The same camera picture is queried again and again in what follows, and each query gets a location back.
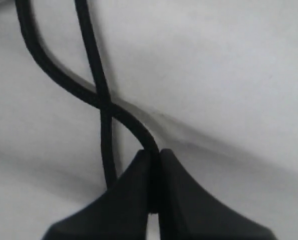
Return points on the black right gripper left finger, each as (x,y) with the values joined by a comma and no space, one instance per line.
(121,213)

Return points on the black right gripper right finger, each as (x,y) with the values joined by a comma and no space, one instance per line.
(189,212)

